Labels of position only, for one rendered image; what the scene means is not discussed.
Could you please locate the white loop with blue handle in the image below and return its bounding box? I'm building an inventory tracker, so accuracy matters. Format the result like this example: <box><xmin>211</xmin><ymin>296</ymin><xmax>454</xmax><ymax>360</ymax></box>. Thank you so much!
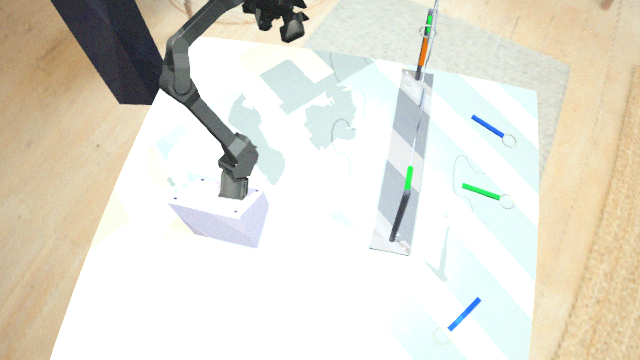
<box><xmin>433</xmin><ymin>297</ymin><xmax>481</xmax><ymax>346</ymax></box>
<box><xmin>471</xmin><ymin>115</ymin><xmax>517</xmax><ymax>147</ymax></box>

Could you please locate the orange handle with grey tip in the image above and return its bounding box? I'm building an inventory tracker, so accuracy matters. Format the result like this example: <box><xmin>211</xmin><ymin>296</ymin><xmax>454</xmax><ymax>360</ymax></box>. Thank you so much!
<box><xmin>419</xmin><ymin>25</ymin><xmax>438</xmax><ymax>66</ymax></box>

